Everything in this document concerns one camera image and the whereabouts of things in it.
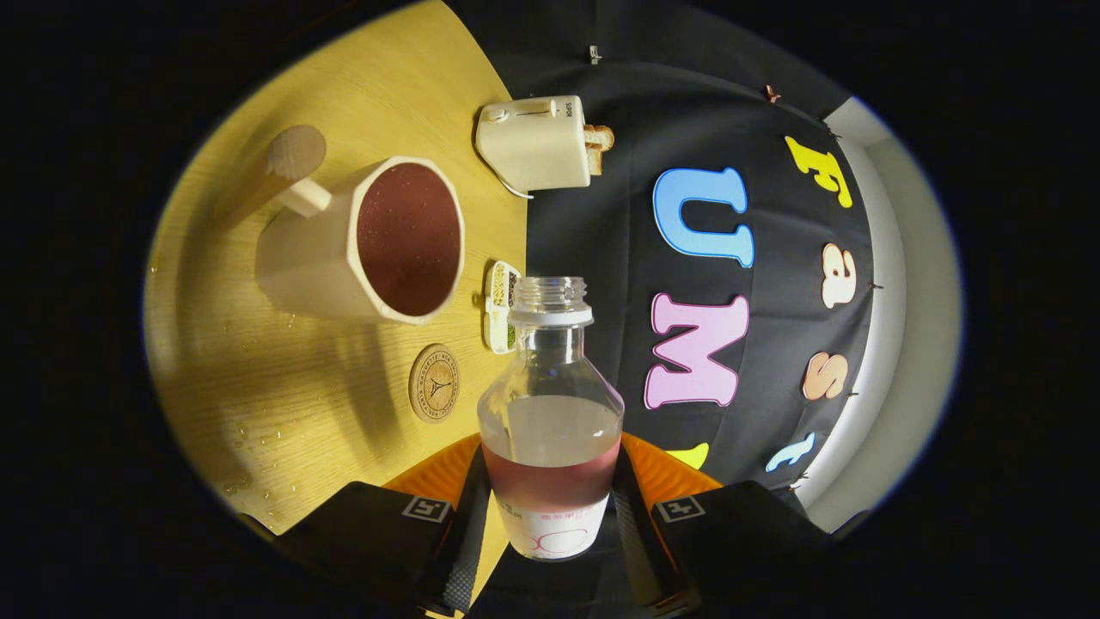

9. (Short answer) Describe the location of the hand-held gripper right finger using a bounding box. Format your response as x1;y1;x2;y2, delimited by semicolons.
608;432;869;616

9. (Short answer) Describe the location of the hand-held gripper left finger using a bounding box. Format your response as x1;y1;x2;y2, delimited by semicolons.
236;432;492;618

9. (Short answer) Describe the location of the clear juice bottle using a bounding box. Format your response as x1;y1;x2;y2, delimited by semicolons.
477;276;626;561

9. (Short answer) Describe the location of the round wooden coaster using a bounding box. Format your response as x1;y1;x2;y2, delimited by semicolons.
408;344;461;424

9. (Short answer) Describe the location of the cream cup with wooden handle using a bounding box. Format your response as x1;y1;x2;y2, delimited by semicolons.
215;126;466;326

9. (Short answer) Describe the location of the white divided bean dish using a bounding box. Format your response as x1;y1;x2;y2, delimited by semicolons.
483;260;523;355

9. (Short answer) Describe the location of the wooden table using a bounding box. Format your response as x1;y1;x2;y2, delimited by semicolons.
142;0;529;607

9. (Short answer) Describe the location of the black backdrop cloth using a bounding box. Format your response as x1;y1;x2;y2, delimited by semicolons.
443;0;877;607

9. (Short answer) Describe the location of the cream toaster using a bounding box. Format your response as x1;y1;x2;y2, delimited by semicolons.
475;95;594;194

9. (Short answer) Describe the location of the white toaster cable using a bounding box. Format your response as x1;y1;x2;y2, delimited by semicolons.
494;163;534;200

